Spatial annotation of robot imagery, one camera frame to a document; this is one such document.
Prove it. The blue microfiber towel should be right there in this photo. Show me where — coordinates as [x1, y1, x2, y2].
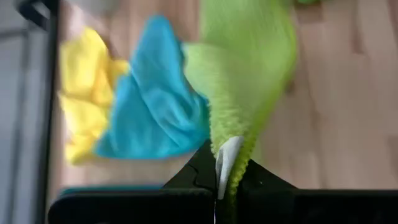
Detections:
[95, 14, 211, 160]

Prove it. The black aluminium table frame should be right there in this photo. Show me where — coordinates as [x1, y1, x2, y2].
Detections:
[17, 0, 60, 224]

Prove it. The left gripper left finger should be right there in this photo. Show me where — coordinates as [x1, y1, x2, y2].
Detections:
[48, 139, 217, 224]

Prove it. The lime microfiber towel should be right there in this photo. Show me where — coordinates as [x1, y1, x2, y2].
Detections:
[183, 0, 298, 224]

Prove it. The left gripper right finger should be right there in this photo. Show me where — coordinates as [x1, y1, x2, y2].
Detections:
[239, 160, 398, 224]

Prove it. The yellow microfiber towel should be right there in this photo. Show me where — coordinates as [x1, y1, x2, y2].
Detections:
[58, 26, 130, 164]

